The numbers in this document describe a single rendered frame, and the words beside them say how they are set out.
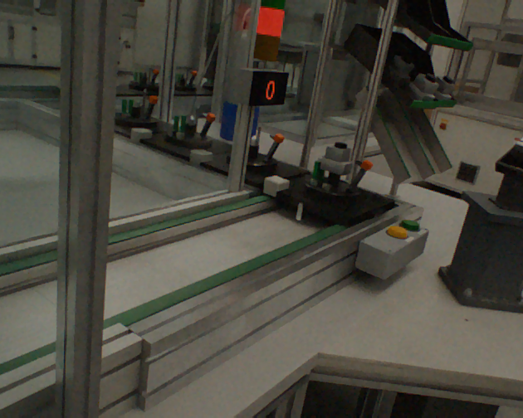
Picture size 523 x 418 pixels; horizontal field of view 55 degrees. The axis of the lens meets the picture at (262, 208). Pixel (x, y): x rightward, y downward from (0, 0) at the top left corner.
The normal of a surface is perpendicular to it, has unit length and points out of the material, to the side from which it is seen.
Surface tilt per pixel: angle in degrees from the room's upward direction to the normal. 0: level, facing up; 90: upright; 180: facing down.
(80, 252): 90
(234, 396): 0
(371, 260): 90
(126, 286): 0
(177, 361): 90
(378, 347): 0
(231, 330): 90
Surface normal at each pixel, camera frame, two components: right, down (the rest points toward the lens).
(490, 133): -0.70, 0.14
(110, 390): 0.78, 0.32
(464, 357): 0.15, -0.93
